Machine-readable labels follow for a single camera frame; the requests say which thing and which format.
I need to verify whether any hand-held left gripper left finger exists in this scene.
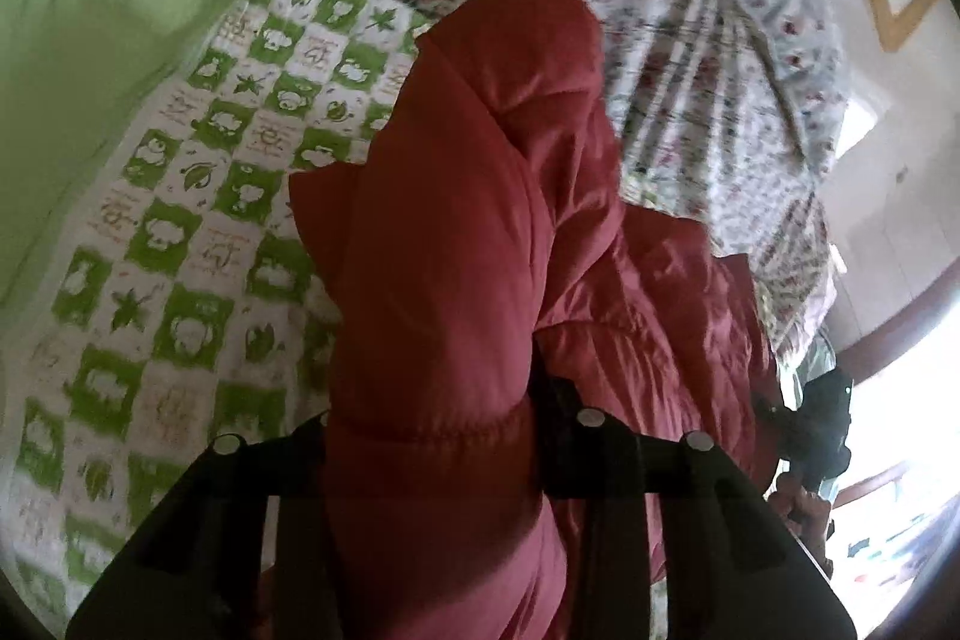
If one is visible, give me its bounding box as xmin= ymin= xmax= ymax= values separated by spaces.
xmin=64 ymin=410 xmax=340 ymax=640

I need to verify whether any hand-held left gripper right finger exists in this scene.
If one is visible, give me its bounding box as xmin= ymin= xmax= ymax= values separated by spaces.
xmin=529 ymin=370 xmax=857 ymax=640

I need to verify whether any red quilted puffer jacket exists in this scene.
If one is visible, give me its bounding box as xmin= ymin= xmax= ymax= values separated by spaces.
xmin=289 ymin=0 xmax=787 ymax=640

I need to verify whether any person's right hand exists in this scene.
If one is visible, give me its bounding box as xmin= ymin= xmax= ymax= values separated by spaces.
xmin=766 ymin=473 xmax=838 ymax=582

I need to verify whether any green checked printed bedsheet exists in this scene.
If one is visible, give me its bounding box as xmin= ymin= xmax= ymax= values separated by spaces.
xmin=0 ymin=0 xmax=451 ymax=640

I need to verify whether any plain light green sheet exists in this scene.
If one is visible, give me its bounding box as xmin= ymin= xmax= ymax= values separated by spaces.
xmin=0 ymin=0 xmax=269 ymax=315

